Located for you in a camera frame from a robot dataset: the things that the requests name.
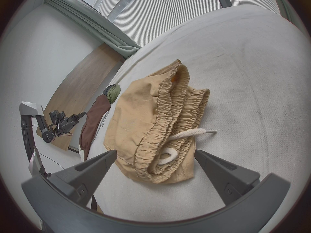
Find blue-green curtain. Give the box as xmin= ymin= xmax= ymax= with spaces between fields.
xmin=45 ymin=0 xmax=142 ymax=58

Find black cable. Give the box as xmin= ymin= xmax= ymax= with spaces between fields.
xmin=38 ymin=153 xmax=66 ymax=171

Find brown shorts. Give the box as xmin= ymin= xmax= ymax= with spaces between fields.
xmin=80 ymin=95 xmax=112 ymax=161

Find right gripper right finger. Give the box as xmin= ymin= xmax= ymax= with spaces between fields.
xmin=194 ymin=150 xmax=261 ymax=207

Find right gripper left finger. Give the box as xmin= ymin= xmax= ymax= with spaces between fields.
xmin=50 ymin=150 xmax=117 ymax=207

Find green garment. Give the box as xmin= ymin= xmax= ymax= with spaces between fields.
xmin=107 ymin=84 xmax=121 ymax=104

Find tan shorts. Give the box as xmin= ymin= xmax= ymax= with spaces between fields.
xmin=103 ymin=59 xmax=217 ymax=184

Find window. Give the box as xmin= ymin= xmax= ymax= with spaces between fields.
xmin=58 ymin=0 xmax=292 ymax=48

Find bed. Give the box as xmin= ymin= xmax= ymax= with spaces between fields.
xmin=36 ymin=4 xmax=311 ymax=224

